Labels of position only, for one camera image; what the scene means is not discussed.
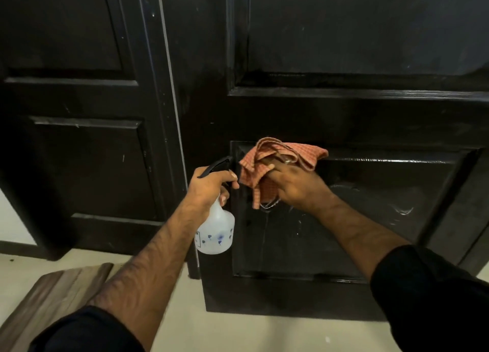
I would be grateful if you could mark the black right sleeve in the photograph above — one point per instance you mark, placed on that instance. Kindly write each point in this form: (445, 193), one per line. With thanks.
(435, 302)

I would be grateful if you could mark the black wooden door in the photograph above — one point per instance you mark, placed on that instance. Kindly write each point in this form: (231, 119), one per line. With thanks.
(344, 38)

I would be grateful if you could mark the orange checked cloth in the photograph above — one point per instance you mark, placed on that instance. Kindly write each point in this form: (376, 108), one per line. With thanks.
(302, 153)

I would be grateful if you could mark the white spray bottle black trigger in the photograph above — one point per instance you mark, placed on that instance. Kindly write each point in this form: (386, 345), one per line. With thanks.
(216, 233)

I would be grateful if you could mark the brown striped doormat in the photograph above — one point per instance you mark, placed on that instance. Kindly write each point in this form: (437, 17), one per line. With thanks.
(46, 302)

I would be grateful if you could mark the person's right hand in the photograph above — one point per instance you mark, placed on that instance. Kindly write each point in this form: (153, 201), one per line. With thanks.
(300, 189)

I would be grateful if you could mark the dark wooden side door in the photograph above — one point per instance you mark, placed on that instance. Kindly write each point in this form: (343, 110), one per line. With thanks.
(153, 76)

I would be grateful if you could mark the person's left hand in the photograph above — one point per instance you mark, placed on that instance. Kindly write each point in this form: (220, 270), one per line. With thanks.
(206, 191)

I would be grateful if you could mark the black left sleeve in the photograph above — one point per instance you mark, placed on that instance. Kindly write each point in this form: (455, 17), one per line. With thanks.
(88, 332)

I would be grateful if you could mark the person's left forearm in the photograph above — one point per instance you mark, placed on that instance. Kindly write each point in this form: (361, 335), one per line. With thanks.
(145, 271)

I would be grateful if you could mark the black sleeve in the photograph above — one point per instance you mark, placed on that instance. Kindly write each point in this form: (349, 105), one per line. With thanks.
(435, 302)
(88, 332)

